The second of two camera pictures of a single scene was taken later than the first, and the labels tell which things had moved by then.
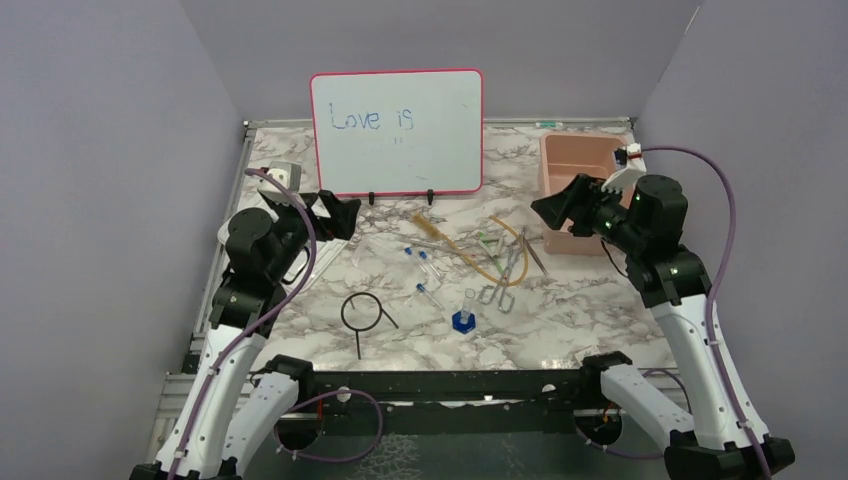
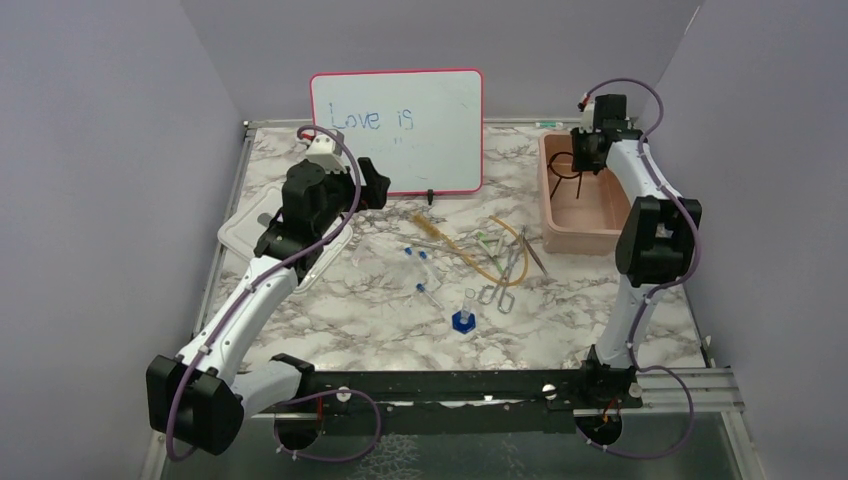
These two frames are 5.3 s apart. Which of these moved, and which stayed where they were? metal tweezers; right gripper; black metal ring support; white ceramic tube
Moved: right gripper; black metal ring support
Stayed: white ceramic tube; metal tweezers
